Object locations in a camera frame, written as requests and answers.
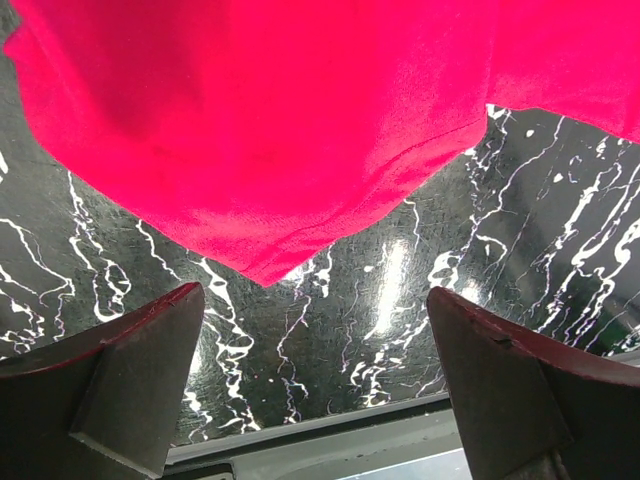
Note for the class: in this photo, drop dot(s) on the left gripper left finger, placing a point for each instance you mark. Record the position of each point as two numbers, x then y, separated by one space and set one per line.
104 403

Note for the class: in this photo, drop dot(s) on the crimson red t shirt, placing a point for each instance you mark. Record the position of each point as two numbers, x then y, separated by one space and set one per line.
257 133

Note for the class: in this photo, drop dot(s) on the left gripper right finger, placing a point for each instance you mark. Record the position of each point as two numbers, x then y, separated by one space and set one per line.
530 407

